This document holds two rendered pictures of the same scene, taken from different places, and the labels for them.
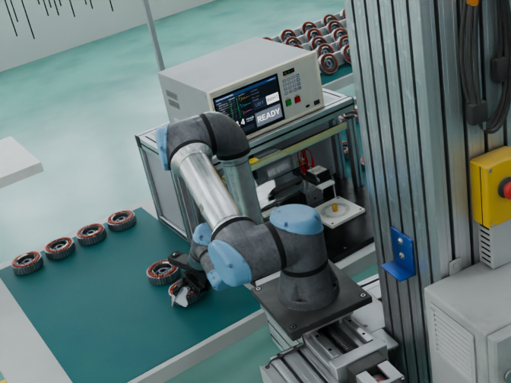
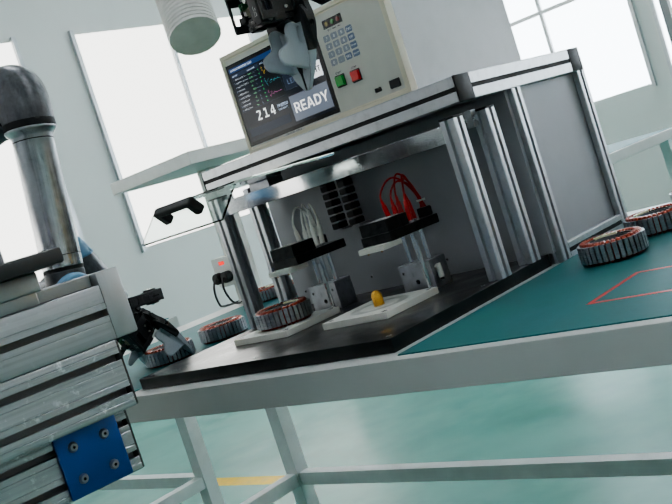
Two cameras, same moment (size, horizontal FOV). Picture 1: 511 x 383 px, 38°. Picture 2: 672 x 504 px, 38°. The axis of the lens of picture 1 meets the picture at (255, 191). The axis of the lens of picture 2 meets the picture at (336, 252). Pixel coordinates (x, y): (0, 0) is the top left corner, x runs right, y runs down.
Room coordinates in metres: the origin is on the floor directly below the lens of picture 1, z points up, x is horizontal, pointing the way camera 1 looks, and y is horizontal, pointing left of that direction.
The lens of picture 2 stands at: (1.74, -1.85, 1.00)
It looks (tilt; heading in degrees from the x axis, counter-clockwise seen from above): 4 degrees down; 71
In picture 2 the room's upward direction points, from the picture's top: 18 degrees counter-clockwise
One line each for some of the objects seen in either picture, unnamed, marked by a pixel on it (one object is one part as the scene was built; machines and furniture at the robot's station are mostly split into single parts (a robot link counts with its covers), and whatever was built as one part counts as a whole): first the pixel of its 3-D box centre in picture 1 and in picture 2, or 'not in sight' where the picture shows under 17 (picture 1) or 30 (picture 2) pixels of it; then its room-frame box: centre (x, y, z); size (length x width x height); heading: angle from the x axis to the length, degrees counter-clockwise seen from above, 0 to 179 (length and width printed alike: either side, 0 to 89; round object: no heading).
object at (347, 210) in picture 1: (335, 211); (380, 308); (2.33, -0.27, 0.78); 0.15 x 0.15 x 0.01; 28
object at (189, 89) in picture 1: (239, 89); (371, 62); (2.56, -0.02, 1.22); 0.44 x 0.39 x 0.20; 118
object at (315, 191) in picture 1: (310, 194); (424, 273); (2.46, -0.20, 0.80); 0.08 x 0.05 x 0.06; 118
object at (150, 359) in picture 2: (185, 291); (169, 352); (2.03, 0.28, 0.77); 0.11 x 0.11 x 0.04
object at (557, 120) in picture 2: not in sight; (567, 162); (2.78, -0.26, 0.91); 0.28 x 0.03 x 0.32; 28
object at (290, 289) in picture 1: (306, 275); not in sight; (1.52, -0.08, 1.09); 0.15 x 0.15 x 0.10
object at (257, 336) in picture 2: not in sight; (287, 326); (2.22, -0.05, 0.78); 0.15 x 0.15 x 0.01; 28
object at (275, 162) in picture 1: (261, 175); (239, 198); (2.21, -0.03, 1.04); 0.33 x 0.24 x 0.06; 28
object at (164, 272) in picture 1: (163, 272); (222, 329); (2.18, 0.36, 0.77); 0.11 x 0.11 x 0.04
